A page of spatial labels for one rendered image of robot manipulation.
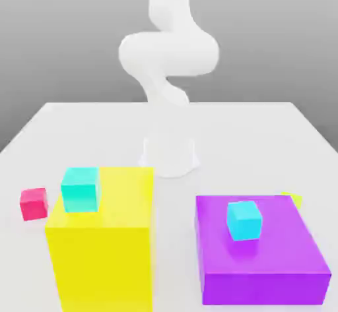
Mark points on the large purple box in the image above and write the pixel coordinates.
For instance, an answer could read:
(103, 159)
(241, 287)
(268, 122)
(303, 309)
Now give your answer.
(266, 264)

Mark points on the small red cube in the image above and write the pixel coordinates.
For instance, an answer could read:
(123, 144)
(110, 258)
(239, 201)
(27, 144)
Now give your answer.
(33, 204)

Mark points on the large yellow box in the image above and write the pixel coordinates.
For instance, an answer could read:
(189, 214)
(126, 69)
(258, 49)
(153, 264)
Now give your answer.
(105, 259)

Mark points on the small yellow-green cube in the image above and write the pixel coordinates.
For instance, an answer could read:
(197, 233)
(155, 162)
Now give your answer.
(296, 198)

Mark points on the small turquoise cube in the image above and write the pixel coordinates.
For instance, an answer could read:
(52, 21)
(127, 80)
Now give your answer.
(80, 193)

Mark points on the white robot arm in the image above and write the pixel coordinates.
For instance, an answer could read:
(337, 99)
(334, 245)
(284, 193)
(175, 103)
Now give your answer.
(169, 53)

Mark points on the small sky blue cube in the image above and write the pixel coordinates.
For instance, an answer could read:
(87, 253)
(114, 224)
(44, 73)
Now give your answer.
(244, 222)

